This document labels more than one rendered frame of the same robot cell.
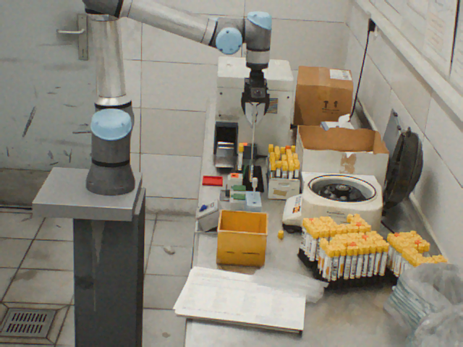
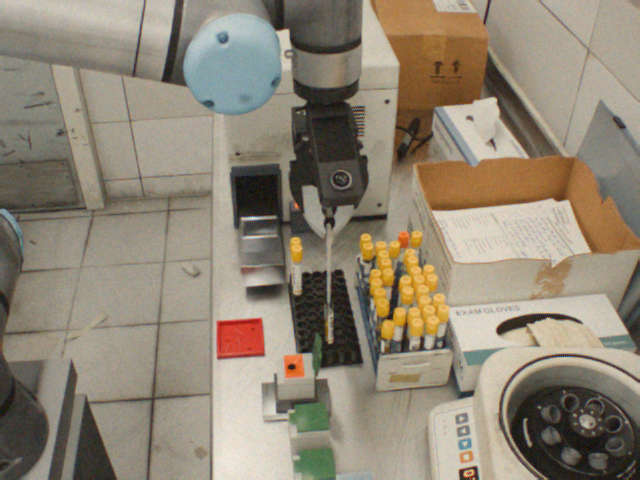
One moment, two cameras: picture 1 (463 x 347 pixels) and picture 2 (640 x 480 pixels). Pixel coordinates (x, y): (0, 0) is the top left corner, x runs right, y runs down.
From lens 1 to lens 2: 1.71 m
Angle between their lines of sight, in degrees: 18
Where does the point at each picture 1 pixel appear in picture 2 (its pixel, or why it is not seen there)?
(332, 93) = (449, 47)
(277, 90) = (362, 90)
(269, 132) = not seen: hidden behind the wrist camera
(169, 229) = (189, 226)
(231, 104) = (261, 129)
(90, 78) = not seen: hidden behind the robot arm
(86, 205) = not seen: outside the picture
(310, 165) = (467, 293)
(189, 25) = (75, 30)
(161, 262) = (182, 294)
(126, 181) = (16, 452)
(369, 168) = (595, 281)
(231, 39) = (242, 63)
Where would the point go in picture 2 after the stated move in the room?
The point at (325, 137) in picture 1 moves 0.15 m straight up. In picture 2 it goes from (471, 180) to (485, 100)
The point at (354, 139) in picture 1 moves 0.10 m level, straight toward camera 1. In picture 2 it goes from (530, 178) to (540, 215)
